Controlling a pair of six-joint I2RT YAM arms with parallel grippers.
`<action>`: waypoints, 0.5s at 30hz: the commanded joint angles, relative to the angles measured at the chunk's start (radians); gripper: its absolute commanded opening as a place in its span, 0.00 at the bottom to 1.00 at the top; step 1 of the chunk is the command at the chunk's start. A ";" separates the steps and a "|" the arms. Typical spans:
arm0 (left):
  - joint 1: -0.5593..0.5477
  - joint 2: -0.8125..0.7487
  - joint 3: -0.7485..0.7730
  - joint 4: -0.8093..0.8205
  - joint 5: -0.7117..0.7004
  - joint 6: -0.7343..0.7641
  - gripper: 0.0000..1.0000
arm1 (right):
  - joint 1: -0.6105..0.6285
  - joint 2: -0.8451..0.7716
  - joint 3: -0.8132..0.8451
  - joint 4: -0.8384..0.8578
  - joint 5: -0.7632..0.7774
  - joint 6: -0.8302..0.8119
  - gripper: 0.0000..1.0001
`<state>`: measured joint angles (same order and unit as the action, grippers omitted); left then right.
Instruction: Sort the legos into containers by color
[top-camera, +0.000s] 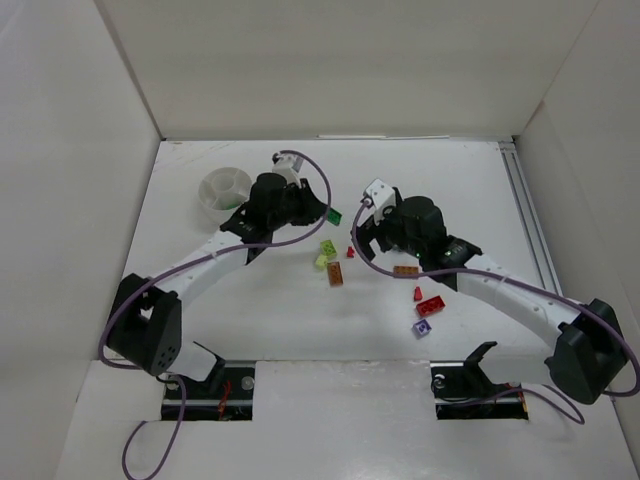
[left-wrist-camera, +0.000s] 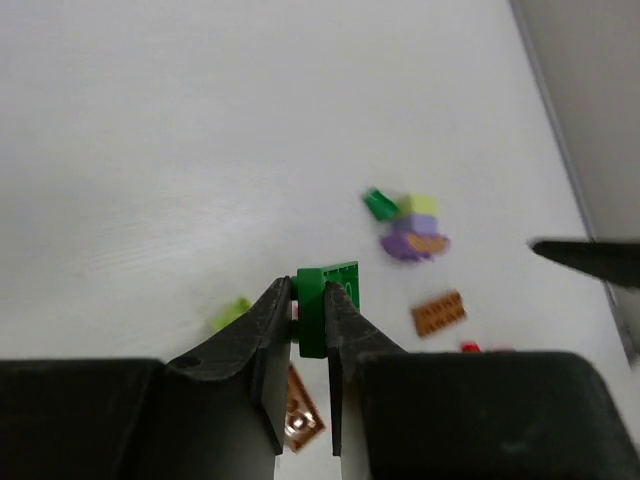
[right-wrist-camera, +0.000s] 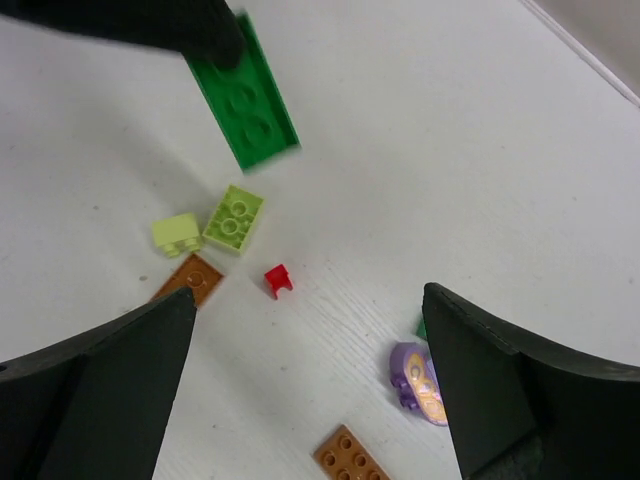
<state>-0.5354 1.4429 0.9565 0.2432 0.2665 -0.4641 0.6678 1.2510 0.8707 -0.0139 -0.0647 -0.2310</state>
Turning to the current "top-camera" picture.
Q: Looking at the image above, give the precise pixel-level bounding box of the dark green lego plate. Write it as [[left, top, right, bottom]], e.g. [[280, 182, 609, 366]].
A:
[[327, 208, 342, 226]]

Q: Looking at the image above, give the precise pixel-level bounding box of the lime green lego brick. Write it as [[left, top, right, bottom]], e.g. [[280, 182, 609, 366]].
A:
[[320, 240, 337, 258]]

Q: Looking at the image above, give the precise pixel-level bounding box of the pale yellow-green lego piece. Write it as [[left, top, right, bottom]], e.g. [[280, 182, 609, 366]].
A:
[[314, 254, 328, 270]]

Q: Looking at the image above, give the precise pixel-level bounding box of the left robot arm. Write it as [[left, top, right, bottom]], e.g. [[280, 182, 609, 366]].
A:
[[100, 173, 329, 383]]

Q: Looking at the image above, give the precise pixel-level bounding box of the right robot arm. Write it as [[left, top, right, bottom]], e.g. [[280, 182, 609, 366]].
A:
[[352, 180, 639, 405]]

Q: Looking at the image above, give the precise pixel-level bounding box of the orange lego plate right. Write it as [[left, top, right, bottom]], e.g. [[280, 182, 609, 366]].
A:
[[393, 265, 420, 277]]

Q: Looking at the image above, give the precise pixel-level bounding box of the orange lego brick left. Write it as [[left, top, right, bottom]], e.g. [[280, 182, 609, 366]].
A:
[[326, 261, 344, 287]]

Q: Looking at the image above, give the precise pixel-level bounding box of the white round divided container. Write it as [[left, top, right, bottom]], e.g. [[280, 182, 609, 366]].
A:
[[198, 167, 253, 225]]

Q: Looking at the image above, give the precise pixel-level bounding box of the red lego brick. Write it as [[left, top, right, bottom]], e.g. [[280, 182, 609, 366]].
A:
[[416, 296, 446, 318]]

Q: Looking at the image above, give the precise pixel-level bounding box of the lavender small lego piece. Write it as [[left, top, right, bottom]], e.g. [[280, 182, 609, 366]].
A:
[[412, 319, 432, 338]]

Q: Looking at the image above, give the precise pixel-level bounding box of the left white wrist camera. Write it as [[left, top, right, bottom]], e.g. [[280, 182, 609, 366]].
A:
[[272, 152, 304, 186]]

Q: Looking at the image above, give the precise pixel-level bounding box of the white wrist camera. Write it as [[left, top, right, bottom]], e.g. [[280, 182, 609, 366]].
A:
[[272, 152, 304, 186], [364, 178, 396, 224]]

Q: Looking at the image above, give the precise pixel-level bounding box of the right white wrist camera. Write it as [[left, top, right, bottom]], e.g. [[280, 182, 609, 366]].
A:
[[364, 178, 396, 224]]

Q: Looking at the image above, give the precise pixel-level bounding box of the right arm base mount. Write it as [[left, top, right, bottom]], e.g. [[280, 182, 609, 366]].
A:
[[430, 341, 529, 420]]

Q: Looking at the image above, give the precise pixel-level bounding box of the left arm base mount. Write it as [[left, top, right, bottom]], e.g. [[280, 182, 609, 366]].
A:
[[183, 362, 256, 422]]

